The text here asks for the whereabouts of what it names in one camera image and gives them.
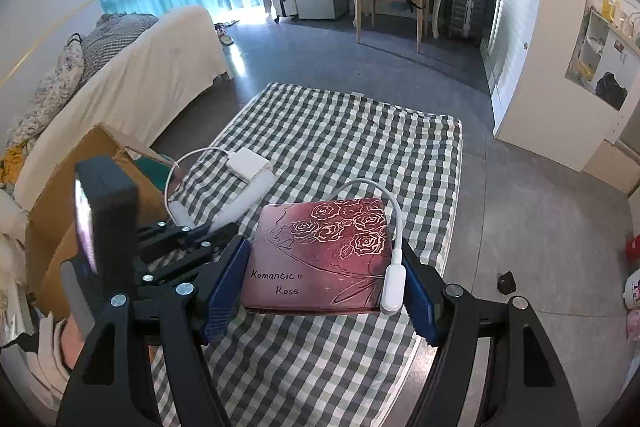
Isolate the brown cardboard box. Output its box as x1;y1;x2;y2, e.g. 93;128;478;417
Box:
25;122;176;323

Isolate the bed with beige cover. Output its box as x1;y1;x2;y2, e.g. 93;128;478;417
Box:
12;5;232;208

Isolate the white clip lamp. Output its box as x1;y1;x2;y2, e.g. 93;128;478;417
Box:
327;178;407;314

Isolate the white cloth pile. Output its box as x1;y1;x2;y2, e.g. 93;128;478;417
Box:
0;192;76;408

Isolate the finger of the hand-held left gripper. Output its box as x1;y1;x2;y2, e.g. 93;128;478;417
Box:
134;221;221;253
132;234;240;297

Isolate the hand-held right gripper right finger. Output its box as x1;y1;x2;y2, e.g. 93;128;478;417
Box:
400;243;581;427

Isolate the yellow cloth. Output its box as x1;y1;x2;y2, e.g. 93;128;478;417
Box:
0;147;23;182

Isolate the pink printed bag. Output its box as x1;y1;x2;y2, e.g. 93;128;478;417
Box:
622;269;640;338

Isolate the red rose-print notebook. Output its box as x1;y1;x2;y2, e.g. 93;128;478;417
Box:
240;196;393;314

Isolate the floral pillow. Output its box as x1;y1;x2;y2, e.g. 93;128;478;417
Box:
7;34;86;148

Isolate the dark green object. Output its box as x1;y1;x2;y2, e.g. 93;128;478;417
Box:
135;157;173;188

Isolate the person's left hand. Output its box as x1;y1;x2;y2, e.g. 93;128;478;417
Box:
60;318;93;370

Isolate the white cable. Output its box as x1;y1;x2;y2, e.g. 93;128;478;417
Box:
164;147;236;230

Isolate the white louvered sliding door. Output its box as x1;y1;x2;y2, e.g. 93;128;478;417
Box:
482;0;546;128

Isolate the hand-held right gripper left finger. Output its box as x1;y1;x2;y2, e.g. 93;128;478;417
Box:
55;234;252;427

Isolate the grey patterned blanket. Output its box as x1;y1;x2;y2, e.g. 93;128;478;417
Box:
80;13;160;82

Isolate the black kitchen bag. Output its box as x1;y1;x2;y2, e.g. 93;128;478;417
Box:
595;72;628;110

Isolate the white power strip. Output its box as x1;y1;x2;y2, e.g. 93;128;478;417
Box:
207;169;278;233

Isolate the pair of slippers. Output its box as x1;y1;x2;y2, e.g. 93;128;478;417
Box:
215;22;241;45

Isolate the white power adapter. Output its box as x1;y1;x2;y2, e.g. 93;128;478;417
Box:
226;148;271;182

